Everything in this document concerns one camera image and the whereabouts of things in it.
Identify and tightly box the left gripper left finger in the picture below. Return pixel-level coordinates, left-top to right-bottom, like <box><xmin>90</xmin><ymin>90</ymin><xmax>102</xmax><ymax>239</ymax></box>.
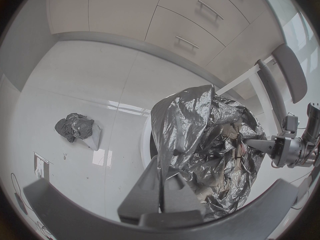
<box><xmin>117</xmin><ymin>155</ymin><xmax>163</xmax><ymax>225</ymax></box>

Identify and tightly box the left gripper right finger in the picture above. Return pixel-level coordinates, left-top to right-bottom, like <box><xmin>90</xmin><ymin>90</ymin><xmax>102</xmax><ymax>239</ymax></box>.
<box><xmin>161</xmin><ymin>173</ymin><xmax>206</xmax><ymax>222</ymax></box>

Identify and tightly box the white paper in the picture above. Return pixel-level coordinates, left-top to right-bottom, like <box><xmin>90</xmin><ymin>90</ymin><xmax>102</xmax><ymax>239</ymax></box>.
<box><xmin>85</xmin><ymin>119</ymin><xmax>102</xmax><ymax>151</ymax></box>

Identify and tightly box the black plastic bag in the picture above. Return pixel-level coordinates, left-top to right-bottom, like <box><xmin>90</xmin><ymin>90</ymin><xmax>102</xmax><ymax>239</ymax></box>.
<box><xmin>150</xmin><ymin>84</ymin><xmax>267</xmax><ymax>222</ymax></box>

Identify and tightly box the black plastic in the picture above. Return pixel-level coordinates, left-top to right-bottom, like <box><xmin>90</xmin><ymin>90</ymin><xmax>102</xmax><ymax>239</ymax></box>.
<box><xmin>54</xmin><ymin>113</ymin><xmax>95</xmax><ymax>143</ymax></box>

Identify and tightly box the white trash bin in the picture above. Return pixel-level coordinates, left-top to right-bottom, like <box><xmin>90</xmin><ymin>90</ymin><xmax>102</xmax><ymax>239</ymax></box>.
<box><xmin>139</xmin><ymin>116</ymin><xmax>160</xmax><ymax>171</ymax></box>

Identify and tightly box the grey white chair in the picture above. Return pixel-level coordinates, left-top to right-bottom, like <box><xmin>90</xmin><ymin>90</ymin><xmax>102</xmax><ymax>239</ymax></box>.
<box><xmin>217</xmin><ymin>43</ymin><xmax>308</xmax><ymax>134</ymax></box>

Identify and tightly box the black power adapter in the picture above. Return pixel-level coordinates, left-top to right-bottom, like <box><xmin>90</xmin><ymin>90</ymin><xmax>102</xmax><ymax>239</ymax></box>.
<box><xmin>15</xmin><ymin>193</ymin><xmax>28</xmax><ymax>215</ymax></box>

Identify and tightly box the beige cabinet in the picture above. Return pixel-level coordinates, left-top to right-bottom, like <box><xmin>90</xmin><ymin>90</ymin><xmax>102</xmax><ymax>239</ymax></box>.
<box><xmin>46</xmin><ymin>0</ymin><xmax>287</xmax><ymax>102</ymax></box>

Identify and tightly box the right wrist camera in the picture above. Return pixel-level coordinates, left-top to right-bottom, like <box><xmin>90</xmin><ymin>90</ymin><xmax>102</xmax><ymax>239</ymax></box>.
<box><xmin>280</xmin><ymin>112</ymin><xmax>300</xmax><ymax>136</ymax></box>

